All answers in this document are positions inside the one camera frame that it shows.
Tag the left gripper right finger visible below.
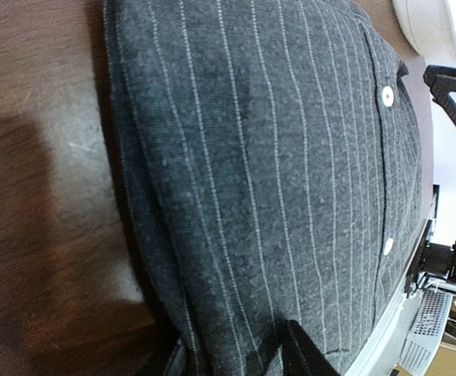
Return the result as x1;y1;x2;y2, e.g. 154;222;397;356
281;320;339;376

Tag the black pinstriped long sleeve shirt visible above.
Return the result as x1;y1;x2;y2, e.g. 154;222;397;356
104;1;422;375

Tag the aluminium front rail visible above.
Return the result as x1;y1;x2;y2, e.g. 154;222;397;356
345;278;422;376

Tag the white perforated metal box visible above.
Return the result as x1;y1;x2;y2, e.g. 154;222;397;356
398;290;452;376

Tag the white plastic tub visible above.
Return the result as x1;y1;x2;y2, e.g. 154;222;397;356
393;0;456;67

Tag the brown cardboard box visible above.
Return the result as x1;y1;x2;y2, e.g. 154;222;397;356
425;341;456;376

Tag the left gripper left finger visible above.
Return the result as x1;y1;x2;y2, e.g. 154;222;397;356
165;338;186;376

